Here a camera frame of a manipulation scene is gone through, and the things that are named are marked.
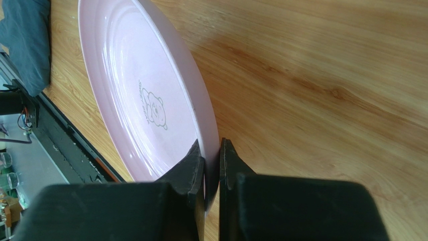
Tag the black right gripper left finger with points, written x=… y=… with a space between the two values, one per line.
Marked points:
x=170 y=208

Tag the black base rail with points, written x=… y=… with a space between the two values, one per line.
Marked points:
x=76 y=158

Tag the dark blue cloth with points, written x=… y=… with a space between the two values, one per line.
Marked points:
x=25 y=32

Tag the large pink plate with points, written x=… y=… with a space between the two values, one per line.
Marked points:
x=149 y=90

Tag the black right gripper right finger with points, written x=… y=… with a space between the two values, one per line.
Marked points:
x=264 y=207

